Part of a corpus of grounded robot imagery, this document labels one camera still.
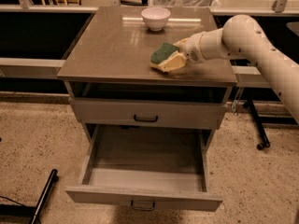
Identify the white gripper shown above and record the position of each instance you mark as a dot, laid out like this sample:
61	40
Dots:
192	49

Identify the green yellow sponge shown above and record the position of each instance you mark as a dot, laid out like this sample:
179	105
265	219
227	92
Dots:
163	54

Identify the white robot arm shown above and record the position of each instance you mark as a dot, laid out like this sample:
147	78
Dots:
240	37

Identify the grey drawer cabinet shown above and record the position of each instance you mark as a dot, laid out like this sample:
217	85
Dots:
112	61

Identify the closed grey upper drawer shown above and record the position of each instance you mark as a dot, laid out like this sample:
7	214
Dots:
171	114

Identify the open middle drawer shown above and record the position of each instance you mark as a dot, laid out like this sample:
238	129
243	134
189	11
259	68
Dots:
145	164

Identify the white ceramic bowl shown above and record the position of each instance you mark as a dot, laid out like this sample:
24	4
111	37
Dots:
155	18

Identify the black stand leg right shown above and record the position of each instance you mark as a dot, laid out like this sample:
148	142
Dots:
263	137

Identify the black stand leg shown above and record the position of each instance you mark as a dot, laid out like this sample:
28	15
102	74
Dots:
263	137
16	209

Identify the black stand leg left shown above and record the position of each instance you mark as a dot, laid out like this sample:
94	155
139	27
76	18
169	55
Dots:
16	209

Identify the grey metal rail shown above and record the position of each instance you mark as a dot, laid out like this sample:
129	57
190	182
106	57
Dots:
247	76

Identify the black upper drawer handle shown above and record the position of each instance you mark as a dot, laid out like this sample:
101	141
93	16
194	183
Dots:
143	119

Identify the black drawer handle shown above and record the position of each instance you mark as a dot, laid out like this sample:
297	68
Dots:
143	206
143	119

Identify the black middle drawer handle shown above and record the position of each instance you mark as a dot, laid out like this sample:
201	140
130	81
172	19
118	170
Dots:
143	206

